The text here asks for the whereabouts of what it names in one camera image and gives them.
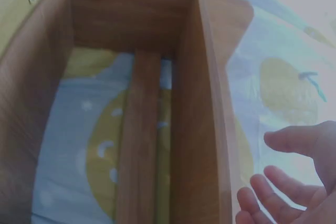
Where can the open wooden box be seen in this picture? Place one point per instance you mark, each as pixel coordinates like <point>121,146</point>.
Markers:
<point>191,103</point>

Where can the person's right hand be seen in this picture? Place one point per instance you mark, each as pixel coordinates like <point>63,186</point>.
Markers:
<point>309,208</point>

